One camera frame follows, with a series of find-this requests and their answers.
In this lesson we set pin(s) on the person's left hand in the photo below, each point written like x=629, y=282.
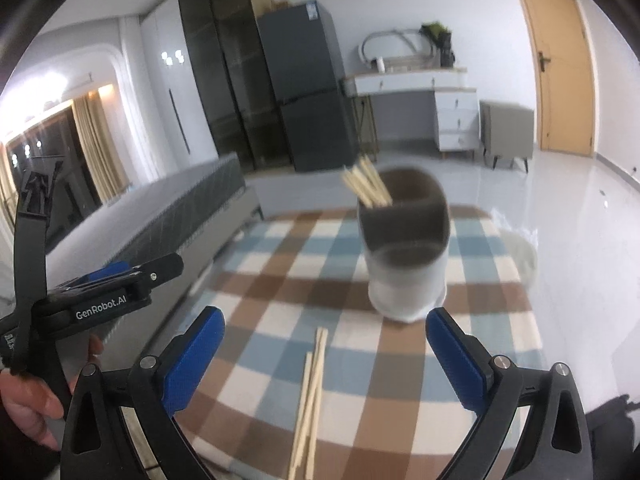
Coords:
x=30, y=405

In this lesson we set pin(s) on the white curved tube frame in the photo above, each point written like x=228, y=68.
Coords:
x=370, y=40

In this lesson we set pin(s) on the pile of wooden chopsticks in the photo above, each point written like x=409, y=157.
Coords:
x=311, y=410

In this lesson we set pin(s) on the bunch of wooden chopsticks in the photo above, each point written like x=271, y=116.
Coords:
x=367, y=185

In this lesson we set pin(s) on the dark glass cabinet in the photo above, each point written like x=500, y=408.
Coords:
x=230, y=60

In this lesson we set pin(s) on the plaid blanket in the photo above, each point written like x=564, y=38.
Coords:
x=280, y=320

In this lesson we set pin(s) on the grey cabinet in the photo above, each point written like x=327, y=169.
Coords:
x=507, y=135

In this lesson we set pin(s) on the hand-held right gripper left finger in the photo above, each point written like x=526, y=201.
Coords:
x=200, y=355

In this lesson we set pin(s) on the wooden door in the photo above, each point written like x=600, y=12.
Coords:
x=560, y=60

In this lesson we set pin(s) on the grey divided utensil holder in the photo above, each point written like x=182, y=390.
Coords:
x=405, y=285

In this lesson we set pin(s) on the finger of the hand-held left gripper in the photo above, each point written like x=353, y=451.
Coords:
x=160, y=270

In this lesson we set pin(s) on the dark potted plant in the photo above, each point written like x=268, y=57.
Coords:
x=440, y=40

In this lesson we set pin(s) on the white drawer desk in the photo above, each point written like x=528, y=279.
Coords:
x=457, y=115

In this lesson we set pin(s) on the white wardrobe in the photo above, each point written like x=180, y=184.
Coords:
x=150, y=110

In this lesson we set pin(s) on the dark grey refrigerator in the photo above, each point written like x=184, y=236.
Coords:
x=310, y=85

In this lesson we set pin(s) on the beige curtain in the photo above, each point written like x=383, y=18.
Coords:
x=100, y=150

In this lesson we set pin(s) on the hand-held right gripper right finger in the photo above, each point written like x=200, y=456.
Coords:
x=455, y=360

